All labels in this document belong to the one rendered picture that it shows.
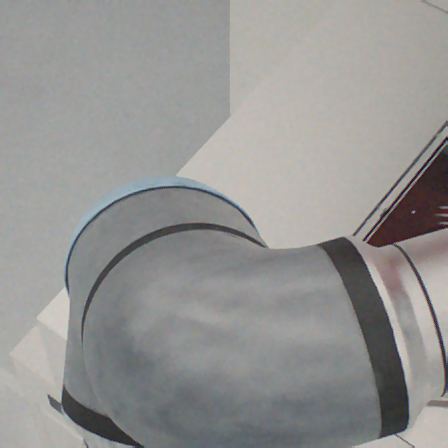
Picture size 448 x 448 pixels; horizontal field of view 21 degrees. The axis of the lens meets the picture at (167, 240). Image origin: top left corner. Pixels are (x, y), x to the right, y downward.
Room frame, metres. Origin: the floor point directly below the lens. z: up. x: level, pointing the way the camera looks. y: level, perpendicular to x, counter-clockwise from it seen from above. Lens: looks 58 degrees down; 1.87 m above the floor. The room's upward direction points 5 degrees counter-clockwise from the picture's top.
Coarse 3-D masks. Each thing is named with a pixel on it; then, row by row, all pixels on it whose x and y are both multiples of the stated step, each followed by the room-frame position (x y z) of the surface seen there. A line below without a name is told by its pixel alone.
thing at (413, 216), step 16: (432, 176) 0.66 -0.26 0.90; (416, 192) 0.64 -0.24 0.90; (432, 192) 0.64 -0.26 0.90; (400, 208) 0.63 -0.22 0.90; (416, 208) 0.62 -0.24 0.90; (432, 208) 0.62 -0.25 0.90; (384, 224) 0.61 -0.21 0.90; (400, 224) 0.61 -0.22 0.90; (416, 224) 0.61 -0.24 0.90; (432, 224) 0.61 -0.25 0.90; (368, 240) 0.59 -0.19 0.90; (384, 240) 0.59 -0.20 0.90; (400, 240) 0.59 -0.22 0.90
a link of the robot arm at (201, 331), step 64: (128, 256) 0.32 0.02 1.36; (192, 256) 0.30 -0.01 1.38; (256, 256) 0.29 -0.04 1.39; (320, 256) 0.28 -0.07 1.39; (384, 256) 0.28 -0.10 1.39; (128, 320) 0.27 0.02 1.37; (192, 320) 0.26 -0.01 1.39; (256, 320) 0.25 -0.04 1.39; (320, 320) 0.25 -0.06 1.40; (384, 320) 0.25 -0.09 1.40; (128, 384) 0.25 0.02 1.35; (192, 384) 0.24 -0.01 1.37; (256, 384) 0.23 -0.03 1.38; (320, 384) 0.22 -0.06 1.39; (384, 384) 0.22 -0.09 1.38
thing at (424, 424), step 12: (432, 408) 0.43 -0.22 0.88; (444, 408) 0.43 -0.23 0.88; (420, 420) 0.42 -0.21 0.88; (432, 420) 0.42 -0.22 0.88; (444, 420) 0.42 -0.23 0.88; (408, 432) 0.41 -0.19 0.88; (420, 432) 0.41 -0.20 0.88; (432, 432) 0.41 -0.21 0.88; (444, 432) 0.40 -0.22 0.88; (420, 444) 0.40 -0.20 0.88; (432, 444) 0.39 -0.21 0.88; (444, 444) 0.39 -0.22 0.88
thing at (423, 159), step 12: (444, 132) 0.71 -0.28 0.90; (432, 144) 0.70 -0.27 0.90; (420, 156) 0.68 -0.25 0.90; (432, 156) 0.68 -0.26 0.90; (408, 168) 0.67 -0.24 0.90; (420, 168) 0.67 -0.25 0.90; (408, 180) 0.66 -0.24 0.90; (396, 192) 0.64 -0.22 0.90; (384, 204) 0.63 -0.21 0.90; (372, 216) 0.62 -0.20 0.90; (384, 216) 0.62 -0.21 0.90; (360, 228) 0.61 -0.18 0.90; (372, 228) 0.61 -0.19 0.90
